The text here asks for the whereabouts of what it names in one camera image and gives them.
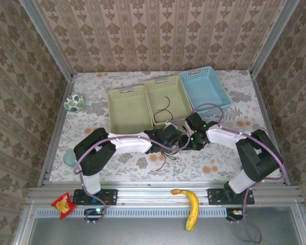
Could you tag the green patterned bowl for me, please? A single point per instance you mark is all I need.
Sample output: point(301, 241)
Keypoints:
point(74, 102)

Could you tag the yellow banana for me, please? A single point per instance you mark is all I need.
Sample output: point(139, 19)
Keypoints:
point(193, 206)

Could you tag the light blue plastic basket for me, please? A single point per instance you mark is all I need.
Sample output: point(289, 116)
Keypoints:
point(205, 88)

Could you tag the teal translucent cup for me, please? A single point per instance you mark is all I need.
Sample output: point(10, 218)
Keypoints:
point(69, 158)

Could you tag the aluminium frame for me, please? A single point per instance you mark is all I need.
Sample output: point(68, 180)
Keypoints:
point(155, 196)

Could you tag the cream plastic basket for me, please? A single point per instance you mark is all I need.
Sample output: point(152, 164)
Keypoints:
point(168, 94)

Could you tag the red snack packet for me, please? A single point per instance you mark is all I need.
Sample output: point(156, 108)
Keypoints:
point(63, 204)

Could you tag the floral tablecloth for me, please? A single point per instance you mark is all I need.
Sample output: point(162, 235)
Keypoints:
point(193, 166)

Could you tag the pale green plastic basket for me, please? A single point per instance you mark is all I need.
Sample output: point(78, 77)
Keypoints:
point(128, 109)

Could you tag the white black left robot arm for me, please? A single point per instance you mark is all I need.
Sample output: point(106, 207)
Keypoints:
point(132, 144)

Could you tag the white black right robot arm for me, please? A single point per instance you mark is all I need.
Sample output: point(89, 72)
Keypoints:
point(255, 158)

